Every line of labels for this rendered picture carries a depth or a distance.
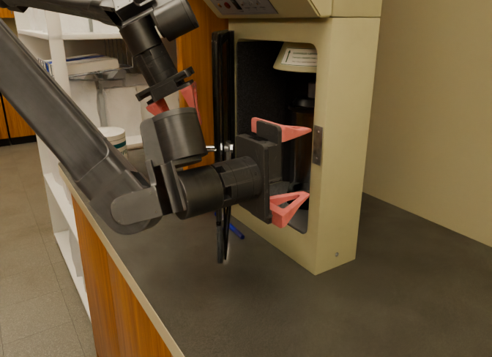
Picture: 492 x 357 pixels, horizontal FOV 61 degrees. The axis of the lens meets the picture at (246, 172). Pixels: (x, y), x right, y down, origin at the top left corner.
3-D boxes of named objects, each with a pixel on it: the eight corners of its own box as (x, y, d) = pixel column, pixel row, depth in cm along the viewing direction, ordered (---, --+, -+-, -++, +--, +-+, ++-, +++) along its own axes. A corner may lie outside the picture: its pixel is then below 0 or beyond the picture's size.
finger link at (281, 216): (324, 167, 56) (269, 183, 52) (322, 215, 59) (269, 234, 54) (292, 156, 62) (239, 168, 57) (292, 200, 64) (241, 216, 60)
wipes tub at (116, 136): (122, 167, 140) (117, 123, 135) (135, 179, 129) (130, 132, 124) (82, 175, 133) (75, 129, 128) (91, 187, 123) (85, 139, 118)
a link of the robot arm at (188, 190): (167, 224, 51) (183, 220, 46) (152, 170, 51) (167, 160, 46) (216, 209, 54) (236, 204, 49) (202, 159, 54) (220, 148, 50)
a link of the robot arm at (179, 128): (135, 223, 55) (114, 229, 46) (113, 140, 55) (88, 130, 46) (222, 198, 55) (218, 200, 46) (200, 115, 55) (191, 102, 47)
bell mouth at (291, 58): (319, 62, 95) (321, 36, 93) (381, 69, 81) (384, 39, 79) (255, 66, 86) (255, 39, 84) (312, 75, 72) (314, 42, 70)
